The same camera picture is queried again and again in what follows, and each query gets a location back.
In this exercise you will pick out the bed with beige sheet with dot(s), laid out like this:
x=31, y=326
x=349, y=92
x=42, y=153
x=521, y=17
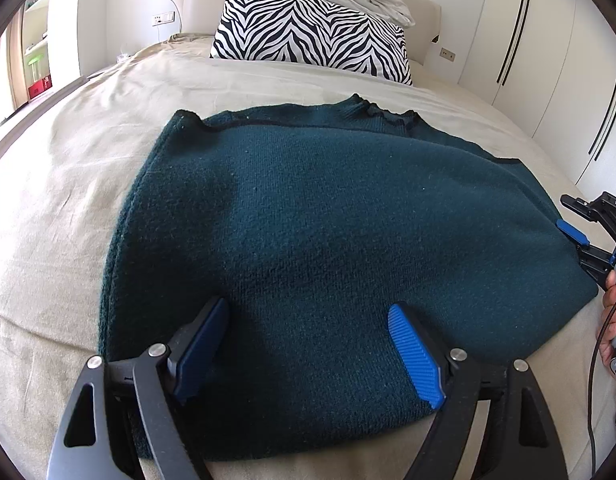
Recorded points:
x=62, y=185

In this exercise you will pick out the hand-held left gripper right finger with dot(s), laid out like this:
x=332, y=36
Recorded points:
x=415, y=355

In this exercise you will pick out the white wall socket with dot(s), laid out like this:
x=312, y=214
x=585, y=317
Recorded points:
x=162, y=19

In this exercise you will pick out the beige wall socket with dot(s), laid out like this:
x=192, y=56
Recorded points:
x=448, y=53

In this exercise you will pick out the red box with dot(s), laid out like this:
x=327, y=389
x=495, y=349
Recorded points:
x=40, y=87

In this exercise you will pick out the white wardrobe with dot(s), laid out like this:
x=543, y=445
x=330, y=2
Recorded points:
x=553, y=35

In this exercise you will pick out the zebra print pillow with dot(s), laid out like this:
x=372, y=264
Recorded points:
x=313, y=30

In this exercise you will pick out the sheer curtain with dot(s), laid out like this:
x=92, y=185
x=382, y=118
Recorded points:
x=13, y=65

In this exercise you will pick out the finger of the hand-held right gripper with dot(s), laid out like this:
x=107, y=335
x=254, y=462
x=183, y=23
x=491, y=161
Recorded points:
x=573, y=232
x=603, y=207

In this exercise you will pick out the dark teal knit sweater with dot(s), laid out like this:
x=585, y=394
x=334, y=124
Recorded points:
x=313, y=235

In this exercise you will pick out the green lamp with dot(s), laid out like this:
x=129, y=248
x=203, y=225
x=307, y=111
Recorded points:
x=35, y=65

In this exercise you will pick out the person's right hand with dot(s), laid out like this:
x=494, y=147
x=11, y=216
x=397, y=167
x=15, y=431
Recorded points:
x=615, y=310

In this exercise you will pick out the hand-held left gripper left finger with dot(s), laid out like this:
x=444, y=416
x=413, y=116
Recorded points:
x=200, y=350

